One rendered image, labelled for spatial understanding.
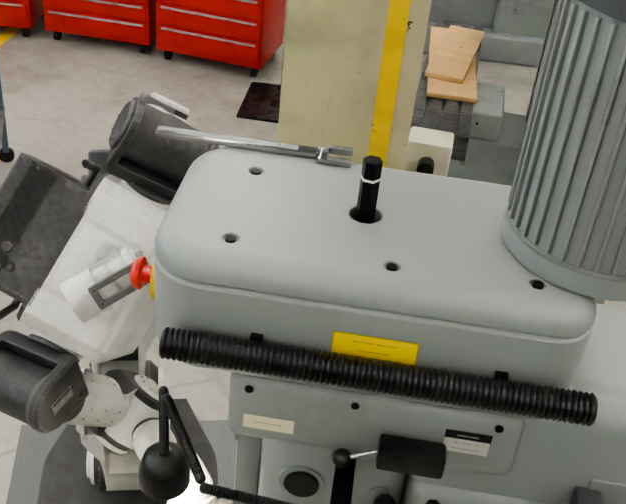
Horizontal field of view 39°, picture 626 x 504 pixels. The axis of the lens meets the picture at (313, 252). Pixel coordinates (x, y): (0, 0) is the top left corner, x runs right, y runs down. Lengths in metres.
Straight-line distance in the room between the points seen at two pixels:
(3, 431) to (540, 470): 2.55
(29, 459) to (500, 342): 2.00
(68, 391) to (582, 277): 0.83
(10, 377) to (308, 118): 1.67
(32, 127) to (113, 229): 3.91
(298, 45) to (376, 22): 0.25
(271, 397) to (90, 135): 4.23
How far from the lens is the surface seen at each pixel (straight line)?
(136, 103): 1.39
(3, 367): 1.46
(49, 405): 1.42
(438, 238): 0.97
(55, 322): 1.41
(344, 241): 0.94
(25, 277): 1.40
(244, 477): 1.27
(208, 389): 3.48
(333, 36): 2.75
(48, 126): 5.28
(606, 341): 1.11
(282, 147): 1.09
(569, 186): 0.89
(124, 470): 2.22
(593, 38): 0.84
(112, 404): 1.59
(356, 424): 1.03
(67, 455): 2.51
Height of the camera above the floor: 2.41
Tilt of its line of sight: 35 degrees down
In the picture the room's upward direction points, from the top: 6 degrees clockwise
